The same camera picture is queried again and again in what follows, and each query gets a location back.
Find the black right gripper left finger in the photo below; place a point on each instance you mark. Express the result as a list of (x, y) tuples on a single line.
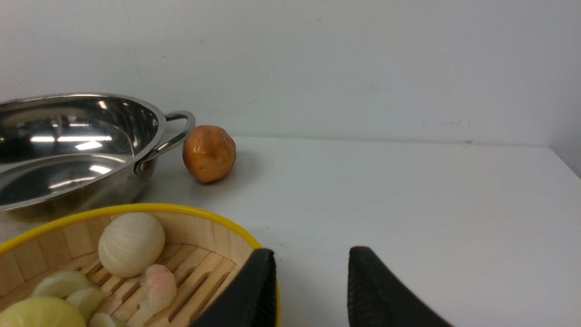
[(251, 298)]

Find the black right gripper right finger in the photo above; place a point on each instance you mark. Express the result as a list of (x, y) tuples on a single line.
[(377, 298)]

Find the yellow rimmed bamboo steamer basket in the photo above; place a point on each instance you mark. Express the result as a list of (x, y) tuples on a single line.
[(204, 251)]

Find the pink shrimp dumpling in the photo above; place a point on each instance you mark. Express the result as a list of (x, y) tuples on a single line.
[(159, 290)]

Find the white round bun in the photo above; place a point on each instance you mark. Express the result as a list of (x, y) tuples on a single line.
[(130, 244)]

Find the small green dumpling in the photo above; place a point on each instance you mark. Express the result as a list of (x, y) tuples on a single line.
[(87, 301)]

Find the pale green dumpling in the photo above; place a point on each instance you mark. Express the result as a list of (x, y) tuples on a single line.
[(61, 284)]

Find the yellow-green round bun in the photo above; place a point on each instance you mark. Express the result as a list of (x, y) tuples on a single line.
[(42, 312)]

